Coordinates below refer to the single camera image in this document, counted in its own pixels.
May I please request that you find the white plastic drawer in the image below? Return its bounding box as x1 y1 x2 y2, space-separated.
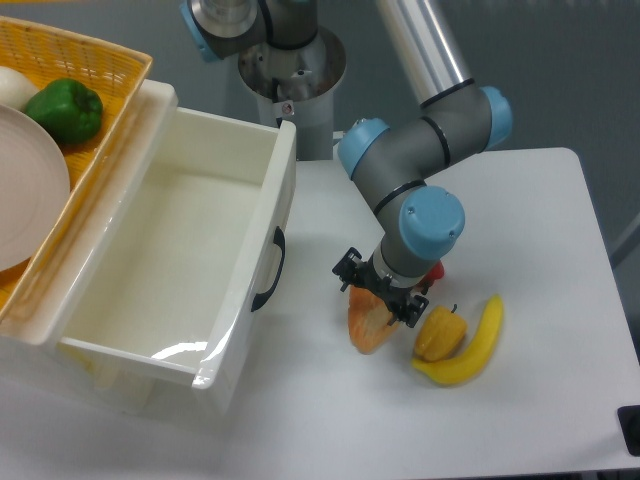
63 108 296 413

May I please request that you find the pink plate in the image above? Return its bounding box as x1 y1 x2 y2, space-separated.
1 106 70 270

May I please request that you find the white onion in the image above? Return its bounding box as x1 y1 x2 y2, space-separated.
0 66 39 111

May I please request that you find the yellow bell pepper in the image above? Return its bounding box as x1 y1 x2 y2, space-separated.
413 305 467 362

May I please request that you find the green bell pepper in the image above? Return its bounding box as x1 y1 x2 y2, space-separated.
24 78 103 145

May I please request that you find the black drawer handle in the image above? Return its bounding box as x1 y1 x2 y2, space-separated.
251 226 286 312

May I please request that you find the orange triangle bread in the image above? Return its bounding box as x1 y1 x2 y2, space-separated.
347 287 399 354

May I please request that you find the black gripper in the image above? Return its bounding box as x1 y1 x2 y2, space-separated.
332 247 429 328

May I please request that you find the yellow woven basket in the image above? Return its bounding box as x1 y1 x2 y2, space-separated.
1 17 153 315

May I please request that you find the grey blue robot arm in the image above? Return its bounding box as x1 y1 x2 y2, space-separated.
180 1 513 326

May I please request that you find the yellow banana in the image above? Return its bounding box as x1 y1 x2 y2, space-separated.
411 295 504 386

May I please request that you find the black object at table edge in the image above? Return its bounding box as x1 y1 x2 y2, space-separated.
617 405 640 457

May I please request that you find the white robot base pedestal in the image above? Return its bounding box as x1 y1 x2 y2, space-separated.
238 27 347 161

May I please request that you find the white drawer cabinet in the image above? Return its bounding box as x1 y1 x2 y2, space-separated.
1 80 178 413

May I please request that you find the small red fruit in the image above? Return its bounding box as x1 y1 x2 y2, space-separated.
421 261 445 288

